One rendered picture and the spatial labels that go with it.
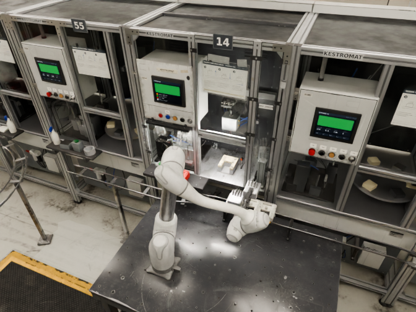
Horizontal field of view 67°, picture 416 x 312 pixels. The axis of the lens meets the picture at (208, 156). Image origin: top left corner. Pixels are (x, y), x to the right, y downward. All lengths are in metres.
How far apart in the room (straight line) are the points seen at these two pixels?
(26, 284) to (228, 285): 1.92
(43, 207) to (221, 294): 2.51
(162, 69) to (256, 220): 1.16
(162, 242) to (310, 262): 1.03
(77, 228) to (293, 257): 2.26
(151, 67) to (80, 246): 2.01
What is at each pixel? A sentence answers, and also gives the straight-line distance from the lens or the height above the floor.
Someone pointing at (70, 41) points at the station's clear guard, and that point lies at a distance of 2.65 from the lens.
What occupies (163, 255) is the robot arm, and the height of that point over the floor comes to 0.89.
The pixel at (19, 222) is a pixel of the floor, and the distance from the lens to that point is 4.00.
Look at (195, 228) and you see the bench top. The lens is 2.48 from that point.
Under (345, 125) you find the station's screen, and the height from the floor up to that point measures 1.62.
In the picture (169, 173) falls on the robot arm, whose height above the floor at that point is 1.51.
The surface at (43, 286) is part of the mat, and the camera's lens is 3.33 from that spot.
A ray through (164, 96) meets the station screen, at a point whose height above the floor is 1.59.
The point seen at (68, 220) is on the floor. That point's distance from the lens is 3.77.
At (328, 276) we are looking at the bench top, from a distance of 2.36.
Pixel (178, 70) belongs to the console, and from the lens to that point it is 2.13.
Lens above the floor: 2.59
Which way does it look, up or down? 37 degrees down
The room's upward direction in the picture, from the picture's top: 1 degrees counter-clockwise
